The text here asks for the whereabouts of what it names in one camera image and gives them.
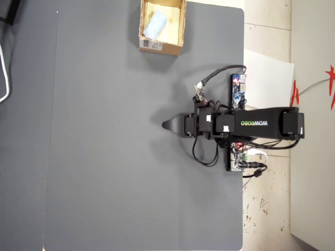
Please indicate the brown cardboard box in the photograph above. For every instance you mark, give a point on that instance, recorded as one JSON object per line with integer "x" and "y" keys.
{"x": 162, "y": 48}

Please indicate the light blue foam block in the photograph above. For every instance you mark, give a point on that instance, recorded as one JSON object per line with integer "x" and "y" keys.
{"x": 155, "y": 24}

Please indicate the white paper sheet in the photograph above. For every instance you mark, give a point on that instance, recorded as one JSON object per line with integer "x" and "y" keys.
{"x": 267, "y": 78}

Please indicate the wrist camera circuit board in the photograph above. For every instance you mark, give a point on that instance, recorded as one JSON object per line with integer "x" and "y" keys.
{"x": 200, "y": 94}

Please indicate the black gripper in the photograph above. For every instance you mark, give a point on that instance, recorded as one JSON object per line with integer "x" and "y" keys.
{"x": 201, "y": 125}

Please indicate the blue controller circuit board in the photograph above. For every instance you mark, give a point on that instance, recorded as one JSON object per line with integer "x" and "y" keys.
{"x": 238, "y": 91}

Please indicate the black frame object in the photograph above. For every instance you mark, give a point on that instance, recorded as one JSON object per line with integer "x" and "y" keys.
{"x": 11, "y": 10}

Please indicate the grey rubber table mat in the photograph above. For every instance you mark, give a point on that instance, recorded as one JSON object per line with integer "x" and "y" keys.
{"x": 117, "y": 143}

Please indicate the white curved tube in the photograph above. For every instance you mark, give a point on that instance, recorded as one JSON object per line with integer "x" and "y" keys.
{"x": 5, "y": 78}

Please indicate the green terminal circuit board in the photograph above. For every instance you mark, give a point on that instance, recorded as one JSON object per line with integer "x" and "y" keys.
{"x": 236, "y": 162}

